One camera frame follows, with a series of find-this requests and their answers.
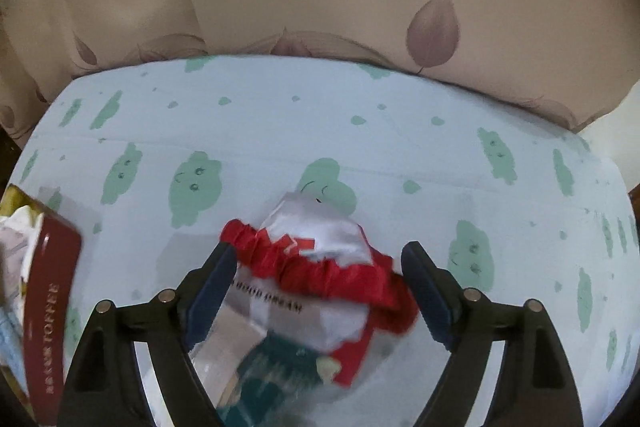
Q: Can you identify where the red and gold tin box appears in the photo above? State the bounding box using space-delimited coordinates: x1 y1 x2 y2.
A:
0 184 83 423

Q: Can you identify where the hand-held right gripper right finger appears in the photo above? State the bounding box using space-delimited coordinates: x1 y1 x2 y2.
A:
401 241 586 427

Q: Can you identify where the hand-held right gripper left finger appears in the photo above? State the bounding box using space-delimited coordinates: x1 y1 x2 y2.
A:
57 241 238 427

